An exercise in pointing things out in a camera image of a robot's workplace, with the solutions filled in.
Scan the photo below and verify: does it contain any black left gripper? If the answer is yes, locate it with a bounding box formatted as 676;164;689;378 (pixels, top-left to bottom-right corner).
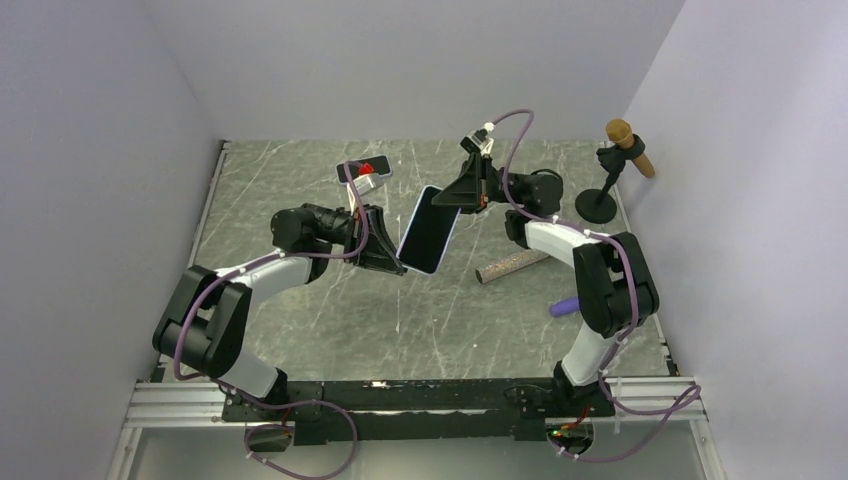
304;203;408;276

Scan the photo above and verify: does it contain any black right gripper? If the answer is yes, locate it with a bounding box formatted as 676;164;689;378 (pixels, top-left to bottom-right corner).
428;155;524;217

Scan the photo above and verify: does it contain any black phone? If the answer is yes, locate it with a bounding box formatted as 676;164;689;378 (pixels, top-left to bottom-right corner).
397;185;460;275
336;155;393;185

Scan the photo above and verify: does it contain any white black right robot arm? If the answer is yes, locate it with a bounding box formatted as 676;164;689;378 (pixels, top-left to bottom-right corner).
432;153;659;416

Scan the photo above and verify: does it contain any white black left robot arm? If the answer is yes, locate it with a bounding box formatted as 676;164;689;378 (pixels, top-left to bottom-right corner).
152;203;406;420

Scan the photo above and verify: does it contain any black phone in lilac case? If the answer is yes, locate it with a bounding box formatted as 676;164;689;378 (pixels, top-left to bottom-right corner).
336;155;393;185

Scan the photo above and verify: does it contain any glitter rhinestone microphone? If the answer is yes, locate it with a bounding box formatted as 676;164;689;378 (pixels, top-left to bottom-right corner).
475;250;549;284

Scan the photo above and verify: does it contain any black round mic stand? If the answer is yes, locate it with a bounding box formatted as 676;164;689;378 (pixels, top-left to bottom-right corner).
575;134;645;224

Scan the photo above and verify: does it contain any purple microphone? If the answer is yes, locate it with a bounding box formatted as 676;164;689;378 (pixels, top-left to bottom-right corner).
549;296;580;317

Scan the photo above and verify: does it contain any gold microphone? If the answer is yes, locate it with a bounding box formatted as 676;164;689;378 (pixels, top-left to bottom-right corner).
605;118;656;178

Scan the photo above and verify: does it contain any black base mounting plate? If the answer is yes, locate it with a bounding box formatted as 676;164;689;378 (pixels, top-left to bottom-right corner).
222;377;615;446

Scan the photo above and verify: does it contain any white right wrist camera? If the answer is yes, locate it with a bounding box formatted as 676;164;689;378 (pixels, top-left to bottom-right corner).
460;122;496;156

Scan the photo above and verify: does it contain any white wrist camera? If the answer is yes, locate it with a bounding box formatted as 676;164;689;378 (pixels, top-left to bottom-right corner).
347;162;385;200
460;122;496;156

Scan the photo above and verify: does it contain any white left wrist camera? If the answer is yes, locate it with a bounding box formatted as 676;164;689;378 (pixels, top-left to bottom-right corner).
347;162;385;200

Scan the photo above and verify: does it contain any aluminium frame rail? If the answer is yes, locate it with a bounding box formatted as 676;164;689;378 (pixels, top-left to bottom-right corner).
123;377;695;429

